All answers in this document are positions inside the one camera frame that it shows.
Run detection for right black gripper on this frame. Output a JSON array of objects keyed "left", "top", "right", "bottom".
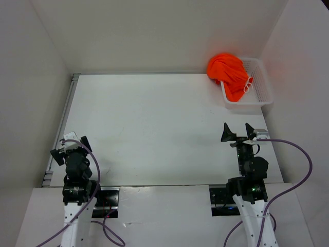
[{"left": 221, "top": 121, "right": 254, "bottom": 174}]

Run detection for orange mesh shorts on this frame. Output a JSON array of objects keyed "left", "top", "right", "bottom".
[{"left": 206, "top": 53, "right": 253, "bottom": 102}]

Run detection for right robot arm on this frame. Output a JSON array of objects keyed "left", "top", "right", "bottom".
[{"left": 221, "top": 123, "right": 278, "bottom": 246}]

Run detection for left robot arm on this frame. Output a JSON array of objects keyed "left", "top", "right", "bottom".
[{"left": 50, "top": 132, "right": 103, "bottom": 246}]

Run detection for white plastic basket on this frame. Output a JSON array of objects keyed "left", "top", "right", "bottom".
[{"left": 221, "top": 57, "right": 273, "bottom": 112}]

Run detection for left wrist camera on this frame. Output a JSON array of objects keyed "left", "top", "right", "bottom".
[{"left": 60, "top": 132, "right": 79, "bottom": 152}]

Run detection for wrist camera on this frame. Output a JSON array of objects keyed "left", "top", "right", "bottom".
[
  {"left": 252, "top": 129, "right": 269, "bottom": 140},
  {"left": 60, "top": 132, "right": 79, "bottom": 152}
]

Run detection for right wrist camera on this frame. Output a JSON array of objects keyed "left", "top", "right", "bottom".
[{"left": 252, "top": 129, "right": 269, "bottom": 140}]

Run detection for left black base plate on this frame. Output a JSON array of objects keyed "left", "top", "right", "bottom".
[{"left": 92, "top": 187, "right": 120, "bottom": 219}]

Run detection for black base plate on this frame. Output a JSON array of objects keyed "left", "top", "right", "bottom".
[
  {"left": 92, "top": 187, "right": 120, "bottom": 219},
  {"left": 209, "top": 185, "right": 240, "bottom": 217}
]

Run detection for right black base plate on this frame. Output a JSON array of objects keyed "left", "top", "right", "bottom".
[{"left": 209, "top": 185, "right": 240, "bottom": 217}]

